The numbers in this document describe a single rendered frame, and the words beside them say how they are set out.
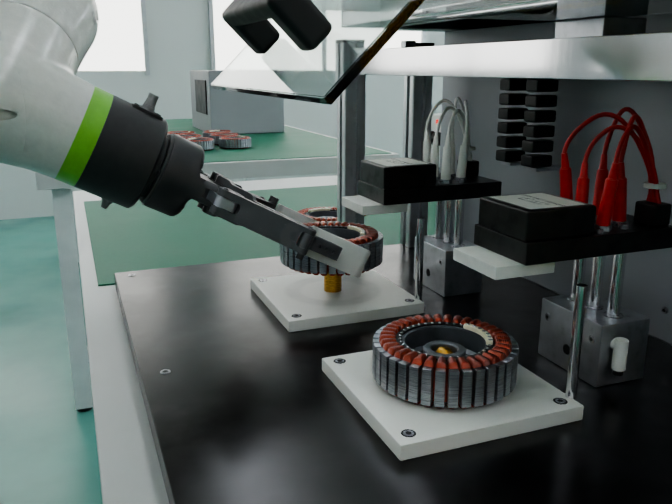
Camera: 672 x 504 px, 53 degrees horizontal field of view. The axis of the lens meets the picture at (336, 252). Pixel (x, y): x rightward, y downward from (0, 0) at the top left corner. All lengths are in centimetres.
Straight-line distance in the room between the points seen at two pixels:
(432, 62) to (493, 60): 11
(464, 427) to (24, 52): 46
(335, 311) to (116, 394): 22
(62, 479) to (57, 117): 144
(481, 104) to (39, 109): 55
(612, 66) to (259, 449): 36
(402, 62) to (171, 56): 447
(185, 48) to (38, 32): 456
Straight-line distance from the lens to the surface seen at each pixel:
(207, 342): 66
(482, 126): 93
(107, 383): 65
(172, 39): 521
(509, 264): 52
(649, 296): 72
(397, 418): 49
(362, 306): 71
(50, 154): 63
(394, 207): 73
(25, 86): 62
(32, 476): 201
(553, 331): 63
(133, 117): 64
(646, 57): 50
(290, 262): 71
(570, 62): 55
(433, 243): 79
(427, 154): 80
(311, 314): 68
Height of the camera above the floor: 102
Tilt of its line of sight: 15 degrees down
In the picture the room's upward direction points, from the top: straight up
